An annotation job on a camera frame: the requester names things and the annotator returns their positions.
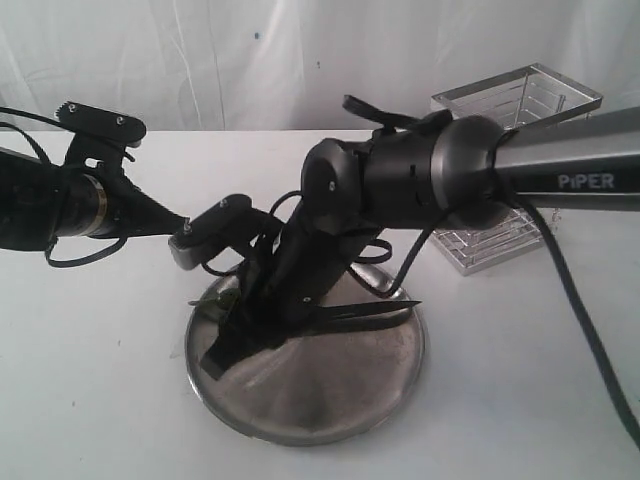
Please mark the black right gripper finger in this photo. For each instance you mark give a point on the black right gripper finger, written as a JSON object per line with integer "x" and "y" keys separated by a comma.
{"x": 237, "y": 341}

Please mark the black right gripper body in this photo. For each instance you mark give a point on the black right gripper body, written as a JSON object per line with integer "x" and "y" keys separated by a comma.
{"x": 281, "y": 292}

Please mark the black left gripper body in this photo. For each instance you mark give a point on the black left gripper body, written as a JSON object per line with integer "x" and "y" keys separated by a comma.
{"x": 132, "y": 213}

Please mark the green cucumber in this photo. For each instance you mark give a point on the green cucumber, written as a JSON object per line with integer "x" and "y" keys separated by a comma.
{"x": 216, "y": 305}

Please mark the black handled knife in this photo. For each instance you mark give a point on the black handled knife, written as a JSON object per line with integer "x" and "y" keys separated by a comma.
{"x": 362, "y": 317}

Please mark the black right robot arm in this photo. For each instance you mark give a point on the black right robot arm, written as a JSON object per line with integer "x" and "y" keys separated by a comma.
{"x": 438, "y": 172}

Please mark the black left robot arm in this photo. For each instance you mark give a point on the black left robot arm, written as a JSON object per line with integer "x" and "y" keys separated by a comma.
{"x": 40, "y": 203}

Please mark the round stainless steel plate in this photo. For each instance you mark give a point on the round stainless steel plate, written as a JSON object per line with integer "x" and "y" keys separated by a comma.
{"x": 311, "y": 386}

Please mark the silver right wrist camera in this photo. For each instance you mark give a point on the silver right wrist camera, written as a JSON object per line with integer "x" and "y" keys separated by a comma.
{"x": 224, "y": 225}

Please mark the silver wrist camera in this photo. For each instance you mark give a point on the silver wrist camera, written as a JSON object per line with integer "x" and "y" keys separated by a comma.
{"x": 114, "y": 127}
{"x": 224, "y": 225}

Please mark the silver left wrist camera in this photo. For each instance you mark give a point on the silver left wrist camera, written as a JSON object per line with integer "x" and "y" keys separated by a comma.
{"x": 114, "y": 127}

